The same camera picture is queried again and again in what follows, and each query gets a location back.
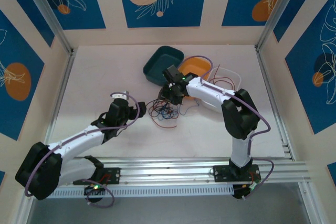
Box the red cable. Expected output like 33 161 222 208
148 100 178 130
208 63 236 91

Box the orange plastic bin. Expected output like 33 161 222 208
179 55 213 101

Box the teal plastic bin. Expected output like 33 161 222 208
142 45 185 87

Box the white plastic bin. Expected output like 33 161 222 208
198 66 242 112

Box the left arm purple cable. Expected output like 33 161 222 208
24 91 140 208

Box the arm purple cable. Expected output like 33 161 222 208
180 55 275 201
24 91 140 208

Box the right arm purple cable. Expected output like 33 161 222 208
180 55 275 201

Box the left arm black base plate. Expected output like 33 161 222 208
72 167 121 186

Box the aluminium side rail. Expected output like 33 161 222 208
255 45 320 224
14 49 77 224

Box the aluminium mounting rail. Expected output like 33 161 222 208
69 157 312 184

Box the white slotted cable duct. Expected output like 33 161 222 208
51 184 235 199

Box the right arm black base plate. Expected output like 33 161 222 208
213 164 261 183

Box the aluminium frame post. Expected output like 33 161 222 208
19 0 75 54
256 0 308 51

